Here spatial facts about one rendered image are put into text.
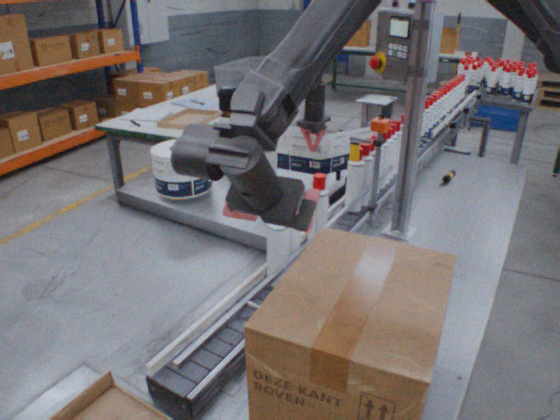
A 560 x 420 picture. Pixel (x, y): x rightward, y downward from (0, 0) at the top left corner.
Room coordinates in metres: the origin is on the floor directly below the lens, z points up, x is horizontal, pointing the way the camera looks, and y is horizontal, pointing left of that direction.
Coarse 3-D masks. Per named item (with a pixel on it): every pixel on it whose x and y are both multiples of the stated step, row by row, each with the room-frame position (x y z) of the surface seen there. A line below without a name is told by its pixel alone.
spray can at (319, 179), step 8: (320, 176) 1.05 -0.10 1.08; (320, 184) 1.04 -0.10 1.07; (328, 192) 1.05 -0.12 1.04; (320, 200) 1.03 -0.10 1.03; (328, 200) 1.05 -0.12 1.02; (320, 208) 1.03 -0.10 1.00; (328, 208) 1.05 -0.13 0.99; (320, 216) 1.03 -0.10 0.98; (320, 224) 1.03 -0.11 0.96; (312, 232) 1.04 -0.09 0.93
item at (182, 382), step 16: (384, 192) 1.41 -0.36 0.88; (336, 224) 1.18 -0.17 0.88; (352, 224) 1.18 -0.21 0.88; (272, 288) 0.86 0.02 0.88; (240, 320) 0.75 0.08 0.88; (224, 336) 0.70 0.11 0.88; (240, 336) 0.70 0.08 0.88; (208, 352) 0.65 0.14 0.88; (224, 352) 0.65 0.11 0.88; (192, 368) 0.61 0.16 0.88; (208, 368) 0.61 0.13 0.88; (160, 384) 0.57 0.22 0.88; (176, 384) 0.57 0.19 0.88; (192, 384) 0.57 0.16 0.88
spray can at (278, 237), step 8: (272, 232) 0.86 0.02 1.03; (280, 232) 0.86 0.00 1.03; (288, 232) 0.87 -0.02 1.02; (272, 240) 0.86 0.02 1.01; (280, 240) 0.86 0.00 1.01; (288, 240) 0.87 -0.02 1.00; (272, 248) 0.86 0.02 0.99; (280, 248) 0.86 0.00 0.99; (288, 248) 0.87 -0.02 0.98; (272, 256) 0.86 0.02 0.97; (280, 256) 0.86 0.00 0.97; (288, 256) 0.87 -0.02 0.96; (272, 264) 0.86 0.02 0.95; (280, 264) 0.86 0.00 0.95; (272, 272) 0.86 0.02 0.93
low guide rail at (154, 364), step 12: (336, 204) 1.24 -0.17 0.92; (264, 264) 0.91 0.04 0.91; (252, 276) 0.86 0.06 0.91; (240, 288) 0.81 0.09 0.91; (228, 300) 0.77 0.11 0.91; (216, 312) 0.74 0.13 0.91; (204, 324) 0.70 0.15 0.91; (180, 336) 0.66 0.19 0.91; (192, 336) 0.67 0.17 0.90; (168, 348) 0.62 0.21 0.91; (180, 348) 0.64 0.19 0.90; (156, 360) 0.59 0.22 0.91
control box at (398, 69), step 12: (384, 12) 1.34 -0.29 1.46; (396, 12) 1.29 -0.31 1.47; (408, 12) 1.25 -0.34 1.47; (384, 24) 1.33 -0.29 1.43; (384, 36) 1.33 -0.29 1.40; (384, 48) 1.32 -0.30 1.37; (408, 48) 1.23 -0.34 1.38; (432, 48) 1.24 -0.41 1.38; (384, 60) 1.32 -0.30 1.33; (396, 60) 1.27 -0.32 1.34; (408, 60) 1.22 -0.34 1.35; (432, 60) 1.25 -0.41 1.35; (384, 72) 1.32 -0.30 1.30; (396, 72) 1.26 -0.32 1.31; (408, 72) 1.22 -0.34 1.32; (432, 72) 1.25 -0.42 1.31
